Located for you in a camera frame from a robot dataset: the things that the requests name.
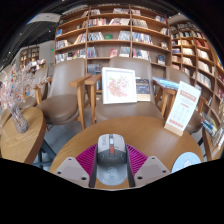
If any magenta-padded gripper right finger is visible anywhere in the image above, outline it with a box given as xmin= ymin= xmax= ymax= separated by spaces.
xmin=124 ymin=143 xmax=172 ymax=188

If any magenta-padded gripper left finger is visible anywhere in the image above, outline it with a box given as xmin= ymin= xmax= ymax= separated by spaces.
xmin=53 ymin=143 xmax=100 ymax=190

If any grey computer mouse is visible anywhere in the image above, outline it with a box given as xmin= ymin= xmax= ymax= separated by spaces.
xmin=95 ymin=133 xmax=129 ymax=186

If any round light blue mouse pad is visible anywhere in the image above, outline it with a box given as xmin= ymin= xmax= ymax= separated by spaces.
xmin=170 ymin=151 xmax=202 ymax=174

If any round wooden side table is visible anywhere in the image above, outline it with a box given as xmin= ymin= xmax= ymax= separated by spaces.
xmin=0 ymin=106 xmax=56 ymax=165
xmin=201 ymin=124 xmax=224 ymax=161

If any sign card on wooden stand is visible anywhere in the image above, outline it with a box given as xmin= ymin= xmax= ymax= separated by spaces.
xmin=163 ymin=80 xmax=202 ymax=137

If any glass vase with pink flowers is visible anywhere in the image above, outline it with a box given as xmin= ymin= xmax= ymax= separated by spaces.
xmin=0 ymin=64 xmax=46 ymax=135

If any stack of colourful books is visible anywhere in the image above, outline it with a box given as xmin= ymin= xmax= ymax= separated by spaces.
xmin=200 ymin=111 xmax=219 ymax=136

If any dark cover book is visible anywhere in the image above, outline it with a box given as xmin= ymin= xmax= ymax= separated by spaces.
xmin=135 ymin=78 xmax=152 ymax=102

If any stack of blue books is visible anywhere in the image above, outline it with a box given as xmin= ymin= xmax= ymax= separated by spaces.
xmin=152 ymin=76 xmax=181 ymax=92

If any white framed flower picture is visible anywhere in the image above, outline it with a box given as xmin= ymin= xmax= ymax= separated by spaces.
xmin=101 ymin=66 xmax=138 ymax=105

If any small distant bookshelf unit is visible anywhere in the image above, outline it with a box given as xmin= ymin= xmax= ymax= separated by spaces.
xmin=19 ymin=45 xmax=41 ymax=69

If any angled wooden bookshelf unit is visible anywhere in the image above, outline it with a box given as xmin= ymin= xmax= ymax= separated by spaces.
xmin=168 ymin=21 xmax=224 ymax=121

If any wide wooden bookshelf unit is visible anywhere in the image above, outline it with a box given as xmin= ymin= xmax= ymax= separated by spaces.
xmin=54 ymin=4 xmax=171 ymax=76

